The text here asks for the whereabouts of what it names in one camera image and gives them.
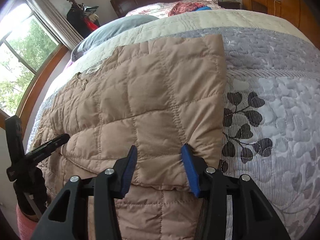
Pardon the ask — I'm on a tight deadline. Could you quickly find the grey patterned quilted bedspread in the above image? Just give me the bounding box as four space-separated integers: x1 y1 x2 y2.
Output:
27 9 319 239

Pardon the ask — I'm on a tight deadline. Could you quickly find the red patterned cloth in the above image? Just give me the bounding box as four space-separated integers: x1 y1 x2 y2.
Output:
168 2 211 17

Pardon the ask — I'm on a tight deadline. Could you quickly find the beige curtain left window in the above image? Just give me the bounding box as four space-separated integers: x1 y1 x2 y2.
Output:
26 0 83 50

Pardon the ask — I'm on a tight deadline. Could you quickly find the dark nightstand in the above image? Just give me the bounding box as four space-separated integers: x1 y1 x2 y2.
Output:
218 0 241 9

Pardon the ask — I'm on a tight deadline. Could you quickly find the large wooden frame window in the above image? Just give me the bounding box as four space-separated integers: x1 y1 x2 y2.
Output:
1 1 69 129

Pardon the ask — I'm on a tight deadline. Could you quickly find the wooden desk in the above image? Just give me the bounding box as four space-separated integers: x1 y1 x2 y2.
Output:
242 0 281 17

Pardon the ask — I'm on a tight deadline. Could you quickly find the coat rack with clothes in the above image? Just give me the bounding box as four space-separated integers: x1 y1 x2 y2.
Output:
67 0 100 38

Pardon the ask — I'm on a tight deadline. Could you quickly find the wooden wardrobe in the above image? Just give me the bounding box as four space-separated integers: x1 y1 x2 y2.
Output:
280 0 319 49

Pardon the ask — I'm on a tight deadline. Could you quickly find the beige quilted long coat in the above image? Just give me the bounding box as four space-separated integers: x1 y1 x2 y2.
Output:
31 34 226 239

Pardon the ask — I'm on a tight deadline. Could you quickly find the grey pillow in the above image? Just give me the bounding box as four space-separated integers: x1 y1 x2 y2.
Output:
71 15 158 62

